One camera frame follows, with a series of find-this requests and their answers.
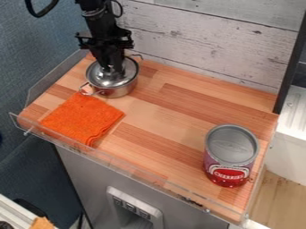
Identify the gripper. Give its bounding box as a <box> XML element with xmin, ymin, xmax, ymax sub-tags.
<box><xmin>73</xmin><ymin>27</ymin><xmax>135</xmax><ymax>75</ymax></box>

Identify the silver pot lid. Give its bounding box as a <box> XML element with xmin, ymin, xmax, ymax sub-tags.
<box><xmin>84</xmin><ymin>56</ymin><xmax>141</xmax><ymax>89</ymax></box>

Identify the silver pot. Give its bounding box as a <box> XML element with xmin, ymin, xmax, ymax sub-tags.
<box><xmin>77</xmin><ymin>54</ymin><xmax>144</xmax><ymax>99</ymax></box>

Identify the orange cloth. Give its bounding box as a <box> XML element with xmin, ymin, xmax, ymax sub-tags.
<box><xmin>38</xmin><ymin>91</ymin><xmax>126</xmax><ymax>148</ymax></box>

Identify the red can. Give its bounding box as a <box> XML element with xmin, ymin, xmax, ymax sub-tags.
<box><xmin>201</xmin><ymin>123</ymin><xmax>261</xmax><ymax>189</ymax></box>

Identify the black cable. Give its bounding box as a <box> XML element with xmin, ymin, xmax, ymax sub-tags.
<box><xmin>23</xmin><ymin>0</ymin><xmax>62</xmax><ymax>19</ymax></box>

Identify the black post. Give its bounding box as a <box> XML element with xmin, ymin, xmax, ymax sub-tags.
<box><xmin>271</xmin><ymin>11</ymin><xmax>306</xmax><ymax>115</ymax></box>

